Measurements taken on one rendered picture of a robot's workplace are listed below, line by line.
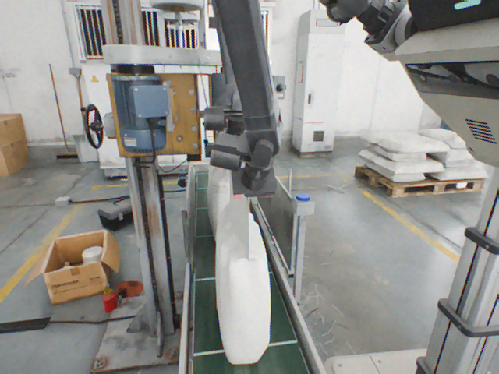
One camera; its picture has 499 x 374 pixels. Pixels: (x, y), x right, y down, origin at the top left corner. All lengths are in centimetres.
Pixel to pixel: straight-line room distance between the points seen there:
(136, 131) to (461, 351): 116
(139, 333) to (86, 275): 54
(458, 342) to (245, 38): 97
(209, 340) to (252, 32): 110
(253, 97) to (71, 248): 221
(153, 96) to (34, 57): 484
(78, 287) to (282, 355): 141
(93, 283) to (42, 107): 402
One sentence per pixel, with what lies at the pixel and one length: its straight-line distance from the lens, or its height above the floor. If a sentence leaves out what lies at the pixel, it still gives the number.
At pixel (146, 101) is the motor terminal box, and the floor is 126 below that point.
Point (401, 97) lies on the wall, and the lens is 639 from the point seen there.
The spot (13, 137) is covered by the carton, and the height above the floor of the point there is 46.
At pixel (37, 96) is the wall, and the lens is 581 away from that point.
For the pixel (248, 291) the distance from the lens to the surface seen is 97.
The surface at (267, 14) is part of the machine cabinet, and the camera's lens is 413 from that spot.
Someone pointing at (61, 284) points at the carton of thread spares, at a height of 14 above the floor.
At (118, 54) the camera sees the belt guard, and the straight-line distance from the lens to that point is 103.
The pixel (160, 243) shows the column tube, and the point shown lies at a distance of 150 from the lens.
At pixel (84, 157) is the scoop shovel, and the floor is 8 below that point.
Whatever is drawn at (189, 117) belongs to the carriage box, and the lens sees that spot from 123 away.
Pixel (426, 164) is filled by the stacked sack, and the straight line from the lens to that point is 392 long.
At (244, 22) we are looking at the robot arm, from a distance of 46.
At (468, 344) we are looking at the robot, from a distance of 111.
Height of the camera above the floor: 134
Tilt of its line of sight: 21 degrees down
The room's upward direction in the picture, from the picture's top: straight up
